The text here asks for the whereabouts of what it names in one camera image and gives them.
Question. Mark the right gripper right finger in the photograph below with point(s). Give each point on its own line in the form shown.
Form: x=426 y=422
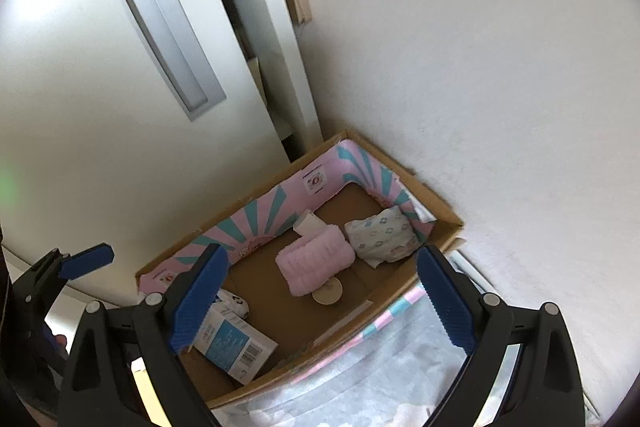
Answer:
x=544 y=388

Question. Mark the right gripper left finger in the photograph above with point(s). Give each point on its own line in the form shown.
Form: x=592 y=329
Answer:
x=98 y=387

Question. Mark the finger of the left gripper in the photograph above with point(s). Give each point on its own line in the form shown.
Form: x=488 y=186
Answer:
x=87 y=259

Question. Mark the white blue Super Deer box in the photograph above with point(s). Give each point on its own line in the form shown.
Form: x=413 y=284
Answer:
x=232 y=344

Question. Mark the floral white sock bundle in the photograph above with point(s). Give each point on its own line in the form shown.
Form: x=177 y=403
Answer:
x=384 y=238

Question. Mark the pink fluffy towel roll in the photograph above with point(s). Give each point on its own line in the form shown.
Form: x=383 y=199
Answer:
x=307 y=263

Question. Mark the floral light blue bedsheet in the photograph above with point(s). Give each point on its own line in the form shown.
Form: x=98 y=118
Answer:
x=394 y=374

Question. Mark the white black patterned packet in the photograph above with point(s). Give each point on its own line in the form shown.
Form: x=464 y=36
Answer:
x=234 y=303

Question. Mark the white sliding closet door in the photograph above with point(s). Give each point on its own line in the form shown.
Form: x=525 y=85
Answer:
x=96 y=147

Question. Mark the round wooden disc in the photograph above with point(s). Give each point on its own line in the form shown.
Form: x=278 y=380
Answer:
x=329 y=293

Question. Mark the pink lined cardboard box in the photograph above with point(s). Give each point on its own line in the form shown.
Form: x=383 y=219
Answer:
x=343 y=179

